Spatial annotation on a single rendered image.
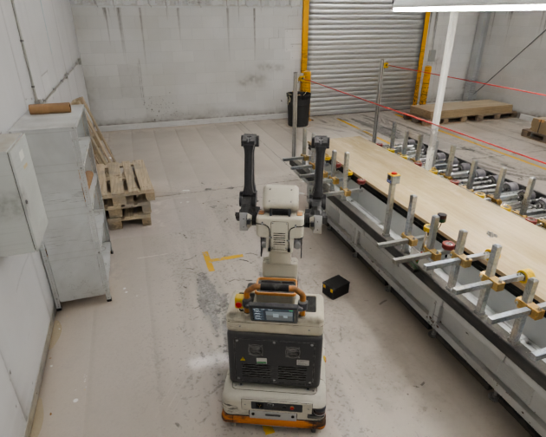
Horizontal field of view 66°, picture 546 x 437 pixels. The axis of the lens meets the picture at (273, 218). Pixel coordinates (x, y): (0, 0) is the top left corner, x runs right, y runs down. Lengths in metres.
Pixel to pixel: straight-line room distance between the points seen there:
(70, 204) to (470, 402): 3.19
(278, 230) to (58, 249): 2.00
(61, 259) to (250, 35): 7.34
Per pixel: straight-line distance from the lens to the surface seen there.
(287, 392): 2.67
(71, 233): 3.71
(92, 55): 9.72
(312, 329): 2.36
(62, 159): 3.48
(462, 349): 3.36
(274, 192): 2.42
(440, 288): 2.95
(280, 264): 2.58
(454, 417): 3.13
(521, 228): 3.49
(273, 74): 10.26
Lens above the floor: 2.28
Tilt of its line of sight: 26 degrees down
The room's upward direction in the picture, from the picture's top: straight up
